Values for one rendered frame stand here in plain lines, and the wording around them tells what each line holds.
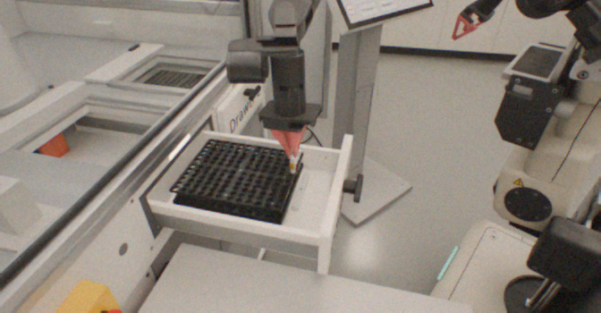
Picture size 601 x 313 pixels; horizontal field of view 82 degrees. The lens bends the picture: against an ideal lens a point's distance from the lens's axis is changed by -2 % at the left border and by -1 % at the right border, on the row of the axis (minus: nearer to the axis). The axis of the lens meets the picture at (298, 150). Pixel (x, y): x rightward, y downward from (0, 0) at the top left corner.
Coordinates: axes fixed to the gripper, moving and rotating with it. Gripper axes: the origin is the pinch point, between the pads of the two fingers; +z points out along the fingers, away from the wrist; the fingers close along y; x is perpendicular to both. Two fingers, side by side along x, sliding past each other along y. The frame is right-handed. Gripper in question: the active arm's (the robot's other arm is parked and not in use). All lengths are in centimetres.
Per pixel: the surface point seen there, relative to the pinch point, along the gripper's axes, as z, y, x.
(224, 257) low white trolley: 19.2, -11.7, -12.6
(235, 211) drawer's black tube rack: 8.1, -8.5, -10.2
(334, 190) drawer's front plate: 3.1, 9.5, -5.8
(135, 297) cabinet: 21.4, -25.0, -24.3
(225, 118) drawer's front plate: 3.2, -22.5, 15.5
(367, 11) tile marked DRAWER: -9, 3, 84
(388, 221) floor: 92, 21, 82
